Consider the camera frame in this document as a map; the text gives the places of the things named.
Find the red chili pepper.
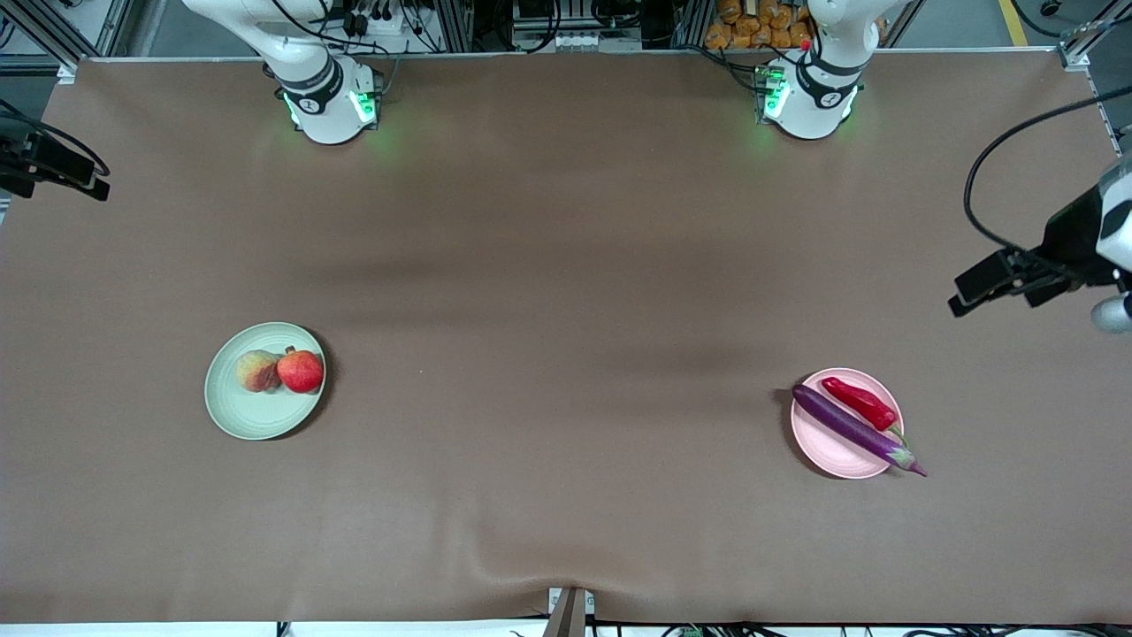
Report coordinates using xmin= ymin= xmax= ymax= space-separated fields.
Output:
xmin=821 ymin=376 xmax=907 ymax=441

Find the purple eggplant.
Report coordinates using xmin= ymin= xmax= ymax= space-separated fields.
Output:
xmin=792 ymin=383 xmax=928 ymax=479

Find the yellow pink peach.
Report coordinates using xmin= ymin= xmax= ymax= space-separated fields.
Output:
xmin=236 ymin=349 xmax=282 ymax=394

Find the red apple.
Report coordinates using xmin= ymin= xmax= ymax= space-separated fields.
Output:
xmin=277 ymin=346 xmax=325 ymax=395

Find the pink plate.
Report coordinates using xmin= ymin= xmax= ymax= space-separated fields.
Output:
xmin=790 ymin=367 xmax=905 ymax=480

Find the pale green plate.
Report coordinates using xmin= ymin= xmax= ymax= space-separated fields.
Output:
xmin=203 ymin=321 xmax=327 ymax=441

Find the white power strip with plugs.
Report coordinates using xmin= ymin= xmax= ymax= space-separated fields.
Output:
xmin=336 ymin=0 xmax=421 ymax=54

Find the bag of orange items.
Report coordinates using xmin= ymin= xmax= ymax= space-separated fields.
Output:
xmin=705 ymin=0 xmax=813 ymax=50

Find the brown table cloth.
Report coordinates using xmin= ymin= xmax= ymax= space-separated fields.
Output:
xmin=0 ymin=49 xmax=1132 ymax=625

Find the white terminal block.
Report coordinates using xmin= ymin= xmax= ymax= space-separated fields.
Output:
xmin=550 ymin=31 xmax=641 ymax=52

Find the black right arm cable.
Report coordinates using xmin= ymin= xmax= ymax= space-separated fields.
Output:
xmin=0 ymin=97 xmax=111 ymax=178

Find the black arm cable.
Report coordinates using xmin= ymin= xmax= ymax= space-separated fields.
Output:
xmin=963 ymin=84 xmax=1132 ymax=266
xmin=0 ymin=97 xmax=111 ymax=178

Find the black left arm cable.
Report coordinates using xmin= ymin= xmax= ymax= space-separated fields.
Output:
xmin=963 ymin=84 xmax=1132 ymax=266

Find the aluminium frame post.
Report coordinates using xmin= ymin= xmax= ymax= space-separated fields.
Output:
xmin=0 ymin=0 xmax=134 ymax=76
xmin=438 ymin=0 xmax=474 ymax=52
xmin=1059 ymin=0 xmax=1132 ymax=68
xmin=677 ymin=0 xmax=713 ymax=50

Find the metal table edge bracket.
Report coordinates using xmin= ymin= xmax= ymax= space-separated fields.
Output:
xmin=544 ymin=587 xmax=595 ymax=637

